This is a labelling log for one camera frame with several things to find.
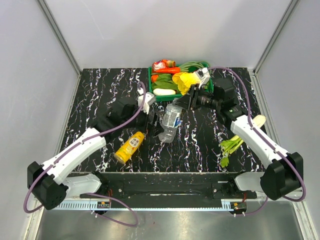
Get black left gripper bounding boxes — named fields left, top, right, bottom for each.
left=122, top=101, right=164, bottom=137

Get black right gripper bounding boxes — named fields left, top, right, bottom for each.
left=173, top=83, right=221, bottom=111

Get blue label clear bottle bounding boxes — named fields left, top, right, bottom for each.
left=158, top=103, right=183, bottom=143

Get yellow juice bottle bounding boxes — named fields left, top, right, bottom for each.
left=114, top=131, right=145, bottom=165

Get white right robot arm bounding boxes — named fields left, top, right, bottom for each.
left=174, top=78, right=306, bottom=201

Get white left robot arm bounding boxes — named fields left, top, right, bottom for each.
left=27, top=93, right=163, bottom=210

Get yellow napa cabbage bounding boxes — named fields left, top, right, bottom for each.
left=172, top=72, right=201, bottom=96

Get white radish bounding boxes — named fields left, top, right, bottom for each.
left=153, top=88, right=176, bottom=96

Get green leafy vegetable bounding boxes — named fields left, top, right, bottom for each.
left=151, top=73, right=178, bottom=91

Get green plastic basket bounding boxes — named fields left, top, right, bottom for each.
left=147, top=61, right=216, bottom=102

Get green long beans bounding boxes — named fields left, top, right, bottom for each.
left=178, top=61, right=213, bottom=74

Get long orange carrot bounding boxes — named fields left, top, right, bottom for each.
left=153, top=67, right=181, bottom=74

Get small orange carrot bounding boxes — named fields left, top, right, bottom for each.
left=151, top=74, right=159, bottom=83

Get red white snack packet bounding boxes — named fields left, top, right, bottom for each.
left=151, top=59, right=176, bottom=73

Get green celery stalk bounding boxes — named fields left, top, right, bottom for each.
left=219, top=135, right=244, bottom=168

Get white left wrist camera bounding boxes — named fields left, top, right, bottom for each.
left=137, top=92, right=156, bottom=115

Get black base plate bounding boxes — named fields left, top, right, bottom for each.
left=79, top=171, right=266, bottom=201

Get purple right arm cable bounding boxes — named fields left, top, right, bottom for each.
left=207, top=66, right=306, bottom=202

